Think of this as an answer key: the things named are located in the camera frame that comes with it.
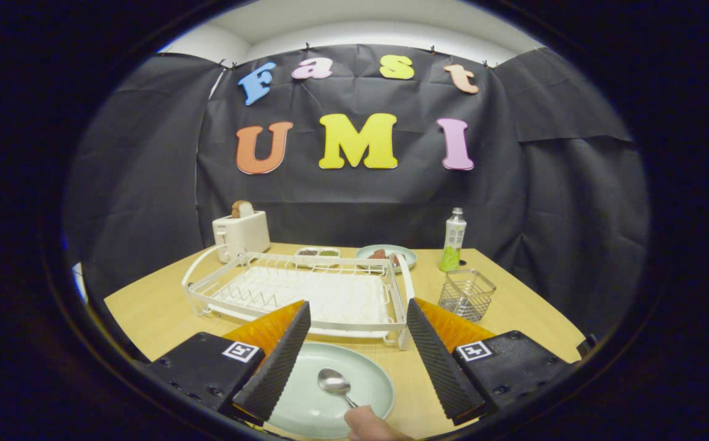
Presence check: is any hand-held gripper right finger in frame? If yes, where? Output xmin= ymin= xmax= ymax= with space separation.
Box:
xmin=406 ymin=298 xmax=575 ymax=426

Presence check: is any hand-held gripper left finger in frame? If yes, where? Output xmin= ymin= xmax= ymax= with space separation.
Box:
xmin=146 ymin=300 xmax=312 ymax=426

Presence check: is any metal spoon with brown handle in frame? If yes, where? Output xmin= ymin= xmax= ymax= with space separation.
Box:
xmin=317 ymin=367 xmax=360 ymax=410

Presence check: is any clear wire cutlery basket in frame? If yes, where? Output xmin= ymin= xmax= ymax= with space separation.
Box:
xmin=438 ymin=269 xmax=497 ymax=323

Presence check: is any large pale green plate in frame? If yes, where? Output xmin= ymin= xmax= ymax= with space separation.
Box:
xmin=267 ymin=341 xmax=395 ymax=439

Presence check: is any white wire dish rack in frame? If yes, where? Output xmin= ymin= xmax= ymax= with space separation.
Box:
xmin=181 ymin=244 xmax=416 ymax=351

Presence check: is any small pale green plate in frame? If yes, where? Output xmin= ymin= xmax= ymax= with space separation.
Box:
xmin=355 ymin=244 xmax=417 ymax=270

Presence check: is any white drying mat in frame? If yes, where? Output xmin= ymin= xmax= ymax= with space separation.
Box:
xmin=216 ymin=266 xmax=392 ymax=325

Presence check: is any green drink bottle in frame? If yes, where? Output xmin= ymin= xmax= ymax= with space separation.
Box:
xmin=439 ymin=207 xmax=468 ymax=273

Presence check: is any white toaster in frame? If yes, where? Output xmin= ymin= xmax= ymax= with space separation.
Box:
xmin=212 ymin=211 xmax=271 ymax=264

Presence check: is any black backdrop cloth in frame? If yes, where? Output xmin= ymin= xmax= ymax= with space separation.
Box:
xmin=63 ymin=43 xmax=652 ymax=362

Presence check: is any computer monitor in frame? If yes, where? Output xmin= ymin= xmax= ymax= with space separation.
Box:
xmin=72 ymin=262 xmax=89 ymax=305

